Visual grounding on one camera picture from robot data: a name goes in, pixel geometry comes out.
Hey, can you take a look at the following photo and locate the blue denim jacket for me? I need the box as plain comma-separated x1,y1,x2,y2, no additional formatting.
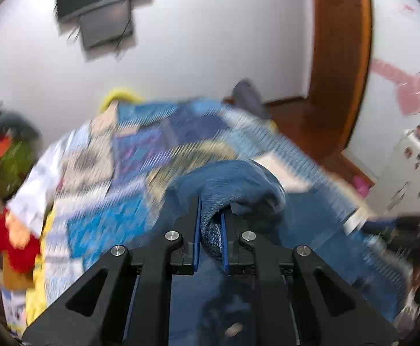
152,160,393,345

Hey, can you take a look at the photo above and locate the blue patchwork bedspread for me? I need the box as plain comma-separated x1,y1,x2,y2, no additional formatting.
40,97,416,332

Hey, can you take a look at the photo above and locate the red orange plush garment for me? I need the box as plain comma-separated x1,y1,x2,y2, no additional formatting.
0,208,41,291

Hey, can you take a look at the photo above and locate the white shirt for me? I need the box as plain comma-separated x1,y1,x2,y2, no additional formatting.
7,123,90,238

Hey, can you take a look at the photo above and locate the black wall television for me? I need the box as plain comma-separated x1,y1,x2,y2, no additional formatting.
56,0,133,50

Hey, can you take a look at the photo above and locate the pink wall sticker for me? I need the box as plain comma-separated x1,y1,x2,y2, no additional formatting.
370,59,420,116

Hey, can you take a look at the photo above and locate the white cabinet with stickers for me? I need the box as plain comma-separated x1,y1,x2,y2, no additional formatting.
366,130,420,217

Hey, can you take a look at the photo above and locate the green patterned cloth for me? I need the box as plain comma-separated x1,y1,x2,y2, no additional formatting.
0,111,41,200

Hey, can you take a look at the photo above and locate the wooden door frame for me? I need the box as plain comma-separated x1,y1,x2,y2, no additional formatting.
224,0,377,188

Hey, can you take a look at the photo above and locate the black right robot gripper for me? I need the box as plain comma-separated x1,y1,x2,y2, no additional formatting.
360,213,420,262

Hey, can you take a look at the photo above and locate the dark blue garment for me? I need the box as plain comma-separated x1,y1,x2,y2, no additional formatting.
231,79,271,120

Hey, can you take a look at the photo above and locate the yellow blanket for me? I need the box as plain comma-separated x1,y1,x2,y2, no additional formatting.
26,88,144,326

